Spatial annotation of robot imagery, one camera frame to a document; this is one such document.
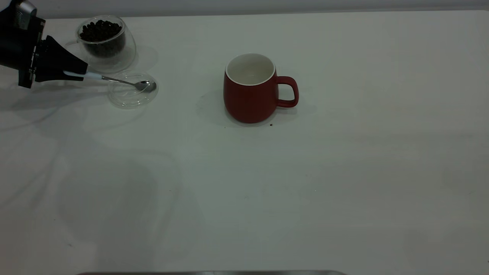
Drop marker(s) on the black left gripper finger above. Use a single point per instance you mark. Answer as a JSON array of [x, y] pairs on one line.
[[49, 78], [57, 57]]

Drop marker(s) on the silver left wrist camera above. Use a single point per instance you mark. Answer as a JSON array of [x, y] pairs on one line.
[[25, 15]]

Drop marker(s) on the coffee beans pile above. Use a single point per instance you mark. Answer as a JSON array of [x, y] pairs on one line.
[[100, 32]]

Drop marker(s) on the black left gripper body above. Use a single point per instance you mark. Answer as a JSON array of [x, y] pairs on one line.
[[17, 46]]

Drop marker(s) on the red ceramic mug white inside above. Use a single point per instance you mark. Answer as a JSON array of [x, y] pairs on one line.
[[248, 103]]

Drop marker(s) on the clear double-wall glass cup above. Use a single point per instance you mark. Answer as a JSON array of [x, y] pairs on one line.
[[128, 49]]

